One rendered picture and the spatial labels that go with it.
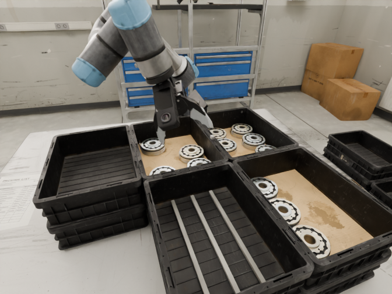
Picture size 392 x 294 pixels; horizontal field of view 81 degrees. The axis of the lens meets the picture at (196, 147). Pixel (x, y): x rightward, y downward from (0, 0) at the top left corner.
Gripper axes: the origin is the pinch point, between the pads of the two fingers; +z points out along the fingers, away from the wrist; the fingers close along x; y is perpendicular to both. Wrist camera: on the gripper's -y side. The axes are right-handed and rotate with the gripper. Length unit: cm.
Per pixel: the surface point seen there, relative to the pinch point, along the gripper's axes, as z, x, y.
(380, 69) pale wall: 173, -237, 235
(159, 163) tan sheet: 21.6, 19.0, 17.4
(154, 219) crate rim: 7.3, 12.8, -17.6
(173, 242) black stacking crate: 18.2, 12.2, -19.2
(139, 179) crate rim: 7.7, 19.0, -2.0
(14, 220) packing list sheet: 14, 74, 3
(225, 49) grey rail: 65, -38, 217
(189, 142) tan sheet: 28.4, 7.0, 32.9
